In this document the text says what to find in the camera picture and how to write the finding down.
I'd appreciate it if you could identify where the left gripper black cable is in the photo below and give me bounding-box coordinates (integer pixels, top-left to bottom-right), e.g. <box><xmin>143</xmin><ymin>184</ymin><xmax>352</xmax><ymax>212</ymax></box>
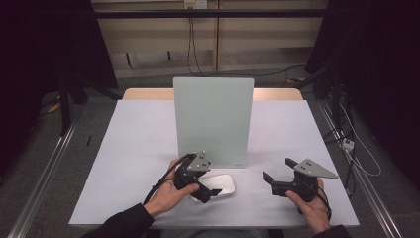
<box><xmin>143</xmin><ymin>153</ymin><xmax>192</xmax><ymax>206</ymax></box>

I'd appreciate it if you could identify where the black horizontal crossbar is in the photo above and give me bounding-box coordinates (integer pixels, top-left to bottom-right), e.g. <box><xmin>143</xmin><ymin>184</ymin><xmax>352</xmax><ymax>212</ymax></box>
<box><xmin>93</xmin><ymin>9</ymin><xmax>331</xmax><ymax>19</ymax></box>

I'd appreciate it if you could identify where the white table mat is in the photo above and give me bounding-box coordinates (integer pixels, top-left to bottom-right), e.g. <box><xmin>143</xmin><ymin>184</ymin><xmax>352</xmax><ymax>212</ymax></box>
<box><xmin>68</xmin><ymin>99</ymin><xmax>361</xmax><ymax>229</ymax></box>

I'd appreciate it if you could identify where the black wall cable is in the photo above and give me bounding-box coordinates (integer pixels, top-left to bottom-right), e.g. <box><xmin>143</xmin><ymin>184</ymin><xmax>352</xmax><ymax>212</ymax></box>
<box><xmin>186</xmin><ymin>16</ymin><xmax>194</xmax><ymax>77</ymax></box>
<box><xmin>190</xmin><ymin>16</ymin><xmax>306</xmax><ymax>78</ymax></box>

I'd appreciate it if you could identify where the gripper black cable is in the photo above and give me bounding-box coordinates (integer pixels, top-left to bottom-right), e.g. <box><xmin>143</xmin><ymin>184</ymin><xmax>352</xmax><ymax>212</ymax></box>
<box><xmin>143</xmin><ymin>153</ymin><xmax>192</xmax><ymax>206</ymax></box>
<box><xmin>315</xmin><ymin>182</ymin><xmax>333</xmax><ymax>220</ymax></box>

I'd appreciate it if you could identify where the wooden table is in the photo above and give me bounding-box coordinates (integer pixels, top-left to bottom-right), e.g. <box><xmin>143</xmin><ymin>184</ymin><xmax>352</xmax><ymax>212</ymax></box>
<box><xmin>122</xmin><ymin>87</ymin><xmax>304</xmax><ymax>102</ymax></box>

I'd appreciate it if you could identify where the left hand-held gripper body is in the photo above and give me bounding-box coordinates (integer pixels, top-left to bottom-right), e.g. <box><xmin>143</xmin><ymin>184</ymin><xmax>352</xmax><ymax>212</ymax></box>
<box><xmin>173</xmin><ymin>151</ymin><xmax>212</xmax><ymax>191</ymax></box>

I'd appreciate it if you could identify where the pale green glass whiteboard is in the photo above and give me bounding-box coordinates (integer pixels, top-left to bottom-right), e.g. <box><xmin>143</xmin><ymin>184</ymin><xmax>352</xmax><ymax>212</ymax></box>
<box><xmin>172</xmin><ymin>76</ymin><xmax>256</xmax><ymax>170</ymax></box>

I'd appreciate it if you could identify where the person's right hand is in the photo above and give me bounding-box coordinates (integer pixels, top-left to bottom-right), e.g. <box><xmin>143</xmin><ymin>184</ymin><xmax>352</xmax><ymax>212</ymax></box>
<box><xmin>285</xmin><ymin>178</ymin><xmax>332</xmax><ymax>235</ymax></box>

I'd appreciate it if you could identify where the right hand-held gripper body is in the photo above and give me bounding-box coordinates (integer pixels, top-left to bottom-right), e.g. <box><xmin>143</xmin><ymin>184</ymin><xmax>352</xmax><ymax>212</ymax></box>
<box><xmin>270</xmin><ymin>158</ymin><xmax>339</xmax><ymax>202</ymax></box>

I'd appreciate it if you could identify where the person's left hand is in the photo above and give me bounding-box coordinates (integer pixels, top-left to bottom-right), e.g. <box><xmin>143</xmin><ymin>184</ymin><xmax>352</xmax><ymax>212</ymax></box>
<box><xmin>144</xmin><ymin>158</ymin><xmax>201</xmax><ymax>218</ymax></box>

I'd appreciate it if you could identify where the white floor cable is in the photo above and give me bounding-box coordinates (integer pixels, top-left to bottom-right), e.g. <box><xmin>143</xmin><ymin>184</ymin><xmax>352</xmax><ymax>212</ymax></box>
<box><xmin>339</xmin><ymin>102</ymin><xmax>382</xmax><ymax>178</ymax></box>

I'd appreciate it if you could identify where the black metal stand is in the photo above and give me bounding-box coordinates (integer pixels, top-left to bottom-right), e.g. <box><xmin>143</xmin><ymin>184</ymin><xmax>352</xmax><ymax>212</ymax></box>
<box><xmin>56</xmin><ymin>73</ymin><xmax>123</xmax><ymax>137</ymax></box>
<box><xmin>295</xmin><ymin>60</ymin><xmax>346</xmax><ymax>133</ymax></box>

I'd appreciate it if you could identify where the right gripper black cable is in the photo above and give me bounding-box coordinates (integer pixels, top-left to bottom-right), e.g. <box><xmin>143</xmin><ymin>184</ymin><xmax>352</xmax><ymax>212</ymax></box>
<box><xmin>315</xmin><ymin>182</ymin><xmax>333</xmax><ymax>220</ymax></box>

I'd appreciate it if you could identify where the white wall socket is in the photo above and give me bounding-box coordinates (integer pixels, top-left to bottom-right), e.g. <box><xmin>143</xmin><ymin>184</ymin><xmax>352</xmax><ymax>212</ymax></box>
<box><xmin>183</xmin><ymin>0</ymin><xmax>208</xmax><ymax>10</ymax></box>

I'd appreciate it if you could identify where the aluminium floor rail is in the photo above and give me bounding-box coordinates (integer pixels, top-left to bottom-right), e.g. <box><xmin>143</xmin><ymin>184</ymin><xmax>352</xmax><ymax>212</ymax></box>
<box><xmin>316</xmin><ymin>98</ymin><xmax>404</xmax><ymax>238</ymax></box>
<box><xmin>7</xmin><ymin>120</ymin><xmax>80</xmax><ymax>238</ymax></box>

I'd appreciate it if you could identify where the white power strip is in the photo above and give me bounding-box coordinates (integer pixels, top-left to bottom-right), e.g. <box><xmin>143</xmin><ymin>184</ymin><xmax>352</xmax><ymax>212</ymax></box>
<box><xmin>341</xmin><ymin>137</ymin><xmax>356</xmax><ymax>152</ymax></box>

